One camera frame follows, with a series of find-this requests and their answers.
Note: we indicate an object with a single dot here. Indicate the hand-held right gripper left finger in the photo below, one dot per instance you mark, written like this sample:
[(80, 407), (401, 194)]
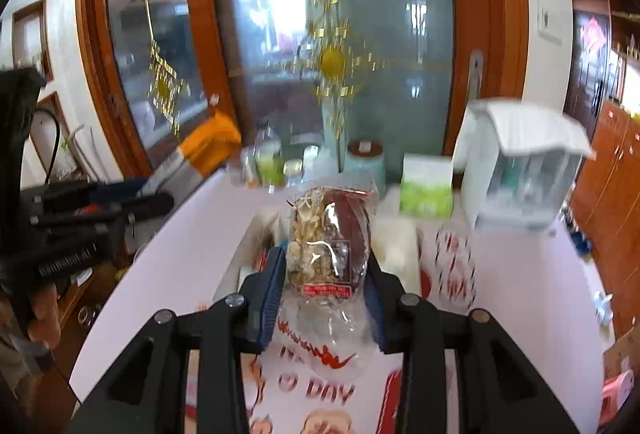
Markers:
[(272, 286)]

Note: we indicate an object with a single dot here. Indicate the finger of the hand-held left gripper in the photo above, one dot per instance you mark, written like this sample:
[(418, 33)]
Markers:
[(117, 189), (150, 205)]

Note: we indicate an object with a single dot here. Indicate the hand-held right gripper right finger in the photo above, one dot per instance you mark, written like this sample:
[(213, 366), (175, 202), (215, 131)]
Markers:
[(375, 311)]

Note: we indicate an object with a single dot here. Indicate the brown clear nut snack packet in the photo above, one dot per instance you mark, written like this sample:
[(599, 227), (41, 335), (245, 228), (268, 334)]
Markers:
[(325, 254)]

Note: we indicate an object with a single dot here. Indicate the white plastic tray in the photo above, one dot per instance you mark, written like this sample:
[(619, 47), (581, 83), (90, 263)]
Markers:
[(400, 244)]

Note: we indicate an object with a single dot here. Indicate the person's left hand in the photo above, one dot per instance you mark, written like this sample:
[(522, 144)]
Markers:
[(45, 314)]

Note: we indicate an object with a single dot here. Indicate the orange and white object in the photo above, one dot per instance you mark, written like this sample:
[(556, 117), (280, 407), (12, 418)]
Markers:
[(210, 144)]

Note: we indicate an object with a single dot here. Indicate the clear shot glass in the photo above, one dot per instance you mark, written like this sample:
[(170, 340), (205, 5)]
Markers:
[(240, 174)]

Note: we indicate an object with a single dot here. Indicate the small glass jar gold lid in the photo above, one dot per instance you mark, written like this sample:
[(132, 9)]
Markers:
[(293, 172)]

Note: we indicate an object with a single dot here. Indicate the glass bottle with green label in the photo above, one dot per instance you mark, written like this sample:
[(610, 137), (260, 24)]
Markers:
[(270, 169)]

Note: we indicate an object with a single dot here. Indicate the green tissue pack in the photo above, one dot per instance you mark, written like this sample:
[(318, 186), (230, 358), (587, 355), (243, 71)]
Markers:
[(425, 194)]

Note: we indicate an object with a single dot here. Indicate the white squeeze wash bottle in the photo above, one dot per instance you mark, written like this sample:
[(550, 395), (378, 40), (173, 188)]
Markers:
[(320, 162)]

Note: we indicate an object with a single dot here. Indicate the teal jar with brown lid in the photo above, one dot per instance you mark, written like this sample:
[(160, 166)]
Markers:
[(367, 176)]

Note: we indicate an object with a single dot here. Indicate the white countertop dispenser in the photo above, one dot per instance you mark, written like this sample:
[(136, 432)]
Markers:
[(515, 194)]

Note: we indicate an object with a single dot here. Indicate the white quilted cloth cover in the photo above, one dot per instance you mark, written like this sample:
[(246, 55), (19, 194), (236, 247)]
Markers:
[(530, 129)]

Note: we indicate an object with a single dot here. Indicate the wooden cabinet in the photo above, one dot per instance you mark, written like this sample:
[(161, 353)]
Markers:
[(607, 214)]

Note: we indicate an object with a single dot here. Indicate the pink plastic stool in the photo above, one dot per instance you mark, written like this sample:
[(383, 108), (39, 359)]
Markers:
[(619, 396)]

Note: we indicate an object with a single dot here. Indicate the wooden glass door gold ornament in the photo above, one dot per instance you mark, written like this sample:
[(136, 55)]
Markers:
[(390, 14)]

